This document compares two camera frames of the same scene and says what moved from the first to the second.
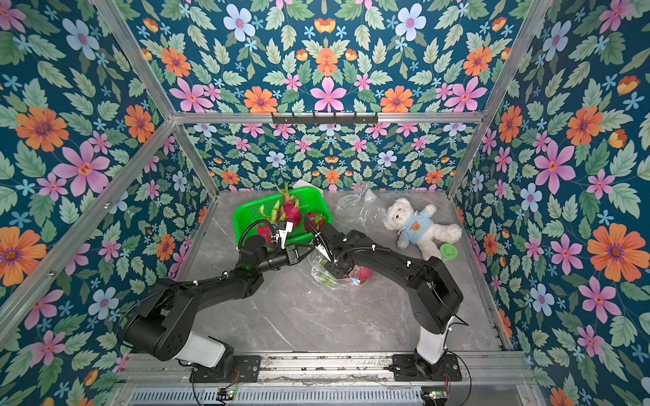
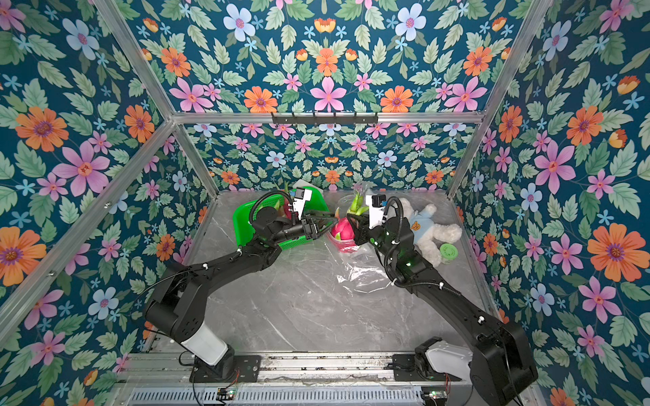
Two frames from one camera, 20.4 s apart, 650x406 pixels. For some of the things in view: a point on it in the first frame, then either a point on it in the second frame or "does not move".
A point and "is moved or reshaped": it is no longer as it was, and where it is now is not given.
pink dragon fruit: (360, 275) -> (343, 228)
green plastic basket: (295, 205) does not move
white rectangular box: (304, 183) does not move
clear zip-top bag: (356, 275) is moved or reshaped
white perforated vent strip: (395, 396) does not move
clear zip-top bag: (360, 207) does not move
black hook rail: (324, 119) does not move
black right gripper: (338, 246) -> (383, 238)
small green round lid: (448, 251) does not move
